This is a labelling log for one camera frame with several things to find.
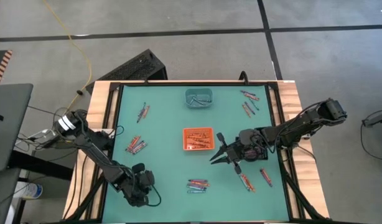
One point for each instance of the white blue bottle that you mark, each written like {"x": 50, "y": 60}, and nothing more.
{"x": 29, "y": 190}

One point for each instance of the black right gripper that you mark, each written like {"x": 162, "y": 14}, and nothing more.
{"x": 244, "y": 154}

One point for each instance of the black perforated computer case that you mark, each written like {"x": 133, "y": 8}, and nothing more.
{"x": 135, "y": 67}

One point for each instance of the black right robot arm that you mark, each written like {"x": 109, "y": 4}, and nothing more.
{"x": 303, "y": 124}

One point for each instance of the teal plastic bin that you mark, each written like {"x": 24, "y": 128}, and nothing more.
{"x": 188, "y": 92}

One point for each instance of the black curved hook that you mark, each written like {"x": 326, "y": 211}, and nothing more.
{"x": 243, "y": 76}

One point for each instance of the grey stand base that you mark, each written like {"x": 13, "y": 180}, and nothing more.
{"x": 377, "y": 118}

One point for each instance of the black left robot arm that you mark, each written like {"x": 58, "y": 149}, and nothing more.
{"x": 97, "y": 155}

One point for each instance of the green table mat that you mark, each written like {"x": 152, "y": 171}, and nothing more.
{"x": 178, "y": 202}

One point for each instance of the black power strip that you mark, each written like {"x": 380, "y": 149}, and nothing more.
{"x": 49, "y": 141}

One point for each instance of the black metal table frame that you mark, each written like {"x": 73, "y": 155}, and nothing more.
{"x": 209, "y": 83}

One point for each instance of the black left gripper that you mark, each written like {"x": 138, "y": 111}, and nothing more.
{"x": 141, "y": 183}

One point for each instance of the orange plastic basket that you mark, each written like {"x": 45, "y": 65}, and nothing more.
{"x": 185, "y": 147}

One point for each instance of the black desk base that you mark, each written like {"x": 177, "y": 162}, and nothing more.
{"x": 38, "y": 165}

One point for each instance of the grey desk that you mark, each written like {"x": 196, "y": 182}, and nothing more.
{"x": 4, "y": 202}
{"x": 10, "y": 124}

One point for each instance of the markers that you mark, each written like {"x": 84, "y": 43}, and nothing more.
{"x": 193, "y": 101}

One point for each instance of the black floor plug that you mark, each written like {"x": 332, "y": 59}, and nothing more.
{"x": 80, "y": 92}

